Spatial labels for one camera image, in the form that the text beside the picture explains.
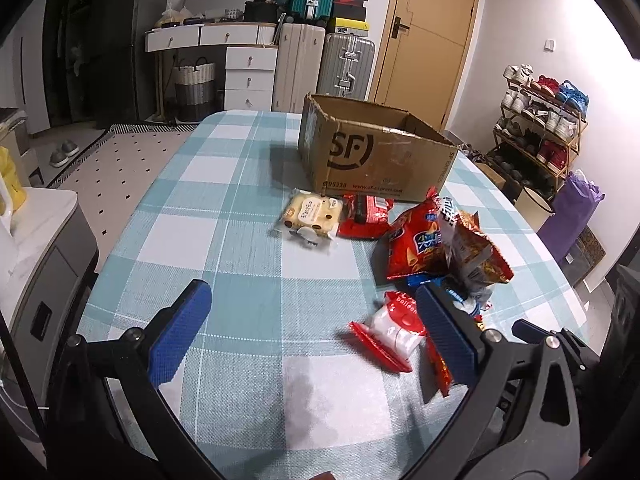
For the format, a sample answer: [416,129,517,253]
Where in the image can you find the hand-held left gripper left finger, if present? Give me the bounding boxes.
[45,279,222,480]

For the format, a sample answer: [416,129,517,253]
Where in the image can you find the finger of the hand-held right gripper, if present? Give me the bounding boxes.
[511,318,602,377]

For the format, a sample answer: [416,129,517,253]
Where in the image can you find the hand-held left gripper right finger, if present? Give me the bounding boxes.
[404,283,583,480]

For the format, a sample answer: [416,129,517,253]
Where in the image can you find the thin red orange packet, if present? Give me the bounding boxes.
[424,334,455,397]

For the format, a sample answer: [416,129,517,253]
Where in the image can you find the blue snack packet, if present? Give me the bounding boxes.
[406,272,497,317]

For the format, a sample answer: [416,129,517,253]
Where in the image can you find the red white candy packet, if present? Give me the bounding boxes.
[349,290,427,374]

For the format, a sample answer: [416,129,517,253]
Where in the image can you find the orange white noodle snack bag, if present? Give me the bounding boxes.
[436,196,515,288]

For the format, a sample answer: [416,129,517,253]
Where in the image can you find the red chip bag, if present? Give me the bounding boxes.
[386,186,452,281]

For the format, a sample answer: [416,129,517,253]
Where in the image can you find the small red snack packet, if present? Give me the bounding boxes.
[337,193,396,240]

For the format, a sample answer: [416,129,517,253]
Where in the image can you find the cream yellow snack packet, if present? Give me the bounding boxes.
[273,188,345,252]

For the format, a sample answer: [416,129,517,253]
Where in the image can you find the brown cardboard box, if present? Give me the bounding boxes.
[298,92,460,199]

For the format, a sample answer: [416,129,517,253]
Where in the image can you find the dark patterned doormat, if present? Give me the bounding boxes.
[564,225,607,289]

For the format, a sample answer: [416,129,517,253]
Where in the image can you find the teal checked tablecloth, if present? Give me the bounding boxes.
[75,109,591,480]

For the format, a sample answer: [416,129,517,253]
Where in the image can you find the white bucket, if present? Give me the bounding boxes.
[514,185,556,234]

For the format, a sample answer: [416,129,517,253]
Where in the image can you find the purple fabric bag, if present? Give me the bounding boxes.
[537,170,605,262]

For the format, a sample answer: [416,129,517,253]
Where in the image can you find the grey cabinet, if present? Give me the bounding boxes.
[0,187,99,396]

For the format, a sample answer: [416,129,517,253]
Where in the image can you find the patterned floor mat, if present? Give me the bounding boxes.
[49,124,212,266]

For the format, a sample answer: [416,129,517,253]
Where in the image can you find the wooden shoe rack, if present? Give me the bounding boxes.
[492,65,589,197]

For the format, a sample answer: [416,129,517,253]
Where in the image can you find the loose shoes group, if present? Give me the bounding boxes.
[457,142,490,165]

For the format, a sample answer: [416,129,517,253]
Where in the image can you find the pair of grey slippers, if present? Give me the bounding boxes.
[48,140,81,169]

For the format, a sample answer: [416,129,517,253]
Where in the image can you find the rows of assorted sneakers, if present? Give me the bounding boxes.
[500,64,590,173]

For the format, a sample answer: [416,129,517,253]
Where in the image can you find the yellow plastic item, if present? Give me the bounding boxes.
[0,147,28,214]

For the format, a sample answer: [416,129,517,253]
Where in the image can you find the woven laundry basket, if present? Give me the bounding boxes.
[173,57,217,123]

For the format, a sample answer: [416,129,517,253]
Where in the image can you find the white desk with drawers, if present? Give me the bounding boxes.
[144,22,279,112]

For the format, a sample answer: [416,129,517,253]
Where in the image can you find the beige suitcase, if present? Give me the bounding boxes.
[276,22,327,114]

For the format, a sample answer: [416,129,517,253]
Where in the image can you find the silver suitcase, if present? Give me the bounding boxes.
[317,32,376,102]

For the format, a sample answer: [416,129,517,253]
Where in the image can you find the black refrigerator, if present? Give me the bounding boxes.
[94,0,174,129]

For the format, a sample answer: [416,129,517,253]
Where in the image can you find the wooden door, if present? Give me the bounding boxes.
[367,0,484,132]

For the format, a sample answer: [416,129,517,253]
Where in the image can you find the dark wardrobe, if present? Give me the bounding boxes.
[42,0,102,130]

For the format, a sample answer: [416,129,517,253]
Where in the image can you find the clear plastic bag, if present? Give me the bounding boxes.
[154,3,184,29]

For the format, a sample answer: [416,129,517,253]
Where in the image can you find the black bag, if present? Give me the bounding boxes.
[243,0,286,25]

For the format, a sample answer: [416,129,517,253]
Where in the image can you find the stack of shoe boxes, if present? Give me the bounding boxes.
[331,0,371,37]

